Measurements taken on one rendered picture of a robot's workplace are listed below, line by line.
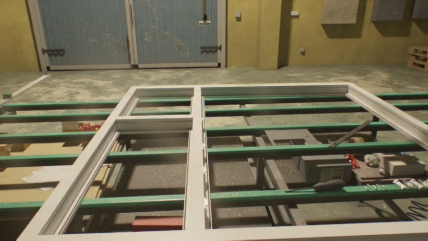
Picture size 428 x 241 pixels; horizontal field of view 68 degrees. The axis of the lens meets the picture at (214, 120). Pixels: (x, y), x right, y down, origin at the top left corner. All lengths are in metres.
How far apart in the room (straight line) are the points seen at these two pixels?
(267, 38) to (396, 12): 2.90
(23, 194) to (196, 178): 0.95
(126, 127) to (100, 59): 5.90
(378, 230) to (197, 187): 0.51
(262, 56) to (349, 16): 2.09
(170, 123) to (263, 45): 5.57
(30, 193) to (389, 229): 1.46
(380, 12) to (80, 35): 6.49
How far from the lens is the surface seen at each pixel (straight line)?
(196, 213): 0.90
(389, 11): 8.19
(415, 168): 1.92
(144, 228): 1.38
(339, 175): 1.76
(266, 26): 6.97
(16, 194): 1.76
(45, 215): 1.00
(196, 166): 1.11
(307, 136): 1.60
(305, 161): 1.71
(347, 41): 8.06
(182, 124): 1.57
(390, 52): 8.62
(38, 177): 1.85
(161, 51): 7.22
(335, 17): 7.65
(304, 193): 1.13
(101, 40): 7.41
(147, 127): 1.59
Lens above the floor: 1.48
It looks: 21 degrees down
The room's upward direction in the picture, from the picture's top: straight up
